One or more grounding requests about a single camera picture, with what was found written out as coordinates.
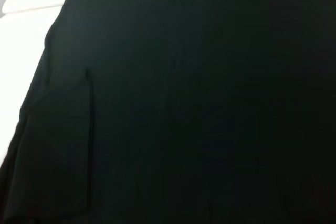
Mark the black shirt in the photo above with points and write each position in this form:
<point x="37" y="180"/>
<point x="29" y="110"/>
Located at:
<point x="183" y="103"/>

